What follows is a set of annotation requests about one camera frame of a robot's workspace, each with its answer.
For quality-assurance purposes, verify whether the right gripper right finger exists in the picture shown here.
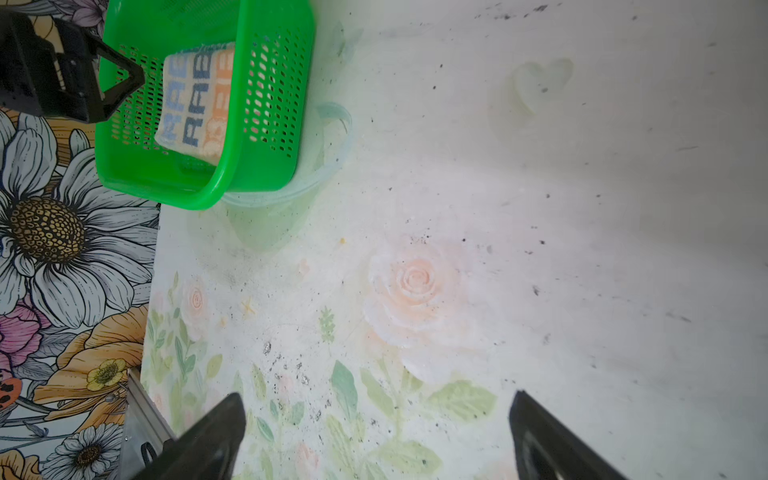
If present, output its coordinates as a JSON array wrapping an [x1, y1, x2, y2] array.
[[508, 390, 627, 480]]

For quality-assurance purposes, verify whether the aluminium front rail frame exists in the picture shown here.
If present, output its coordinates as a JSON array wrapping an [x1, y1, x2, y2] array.
[[118, 369, 175, 479]]

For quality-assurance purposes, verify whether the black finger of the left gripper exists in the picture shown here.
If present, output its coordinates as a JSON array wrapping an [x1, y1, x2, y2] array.
[[89, 34, 145, 120]]

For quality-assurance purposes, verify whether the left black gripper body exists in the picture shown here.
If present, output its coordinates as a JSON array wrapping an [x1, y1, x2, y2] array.
[[1, 8, 102, 123]]

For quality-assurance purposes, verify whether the striped rabbit text towel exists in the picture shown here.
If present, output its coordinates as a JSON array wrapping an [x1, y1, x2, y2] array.
[[155, 43, 235, 165]]

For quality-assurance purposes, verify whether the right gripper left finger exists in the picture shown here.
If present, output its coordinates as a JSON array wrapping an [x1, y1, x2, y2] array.
[[131, 392, 246, 480]]

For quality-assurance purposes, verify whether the green plastic basket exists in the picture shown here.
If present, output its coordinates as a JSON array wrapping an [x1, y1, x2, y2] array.
[[95, 0, 316, 210]]

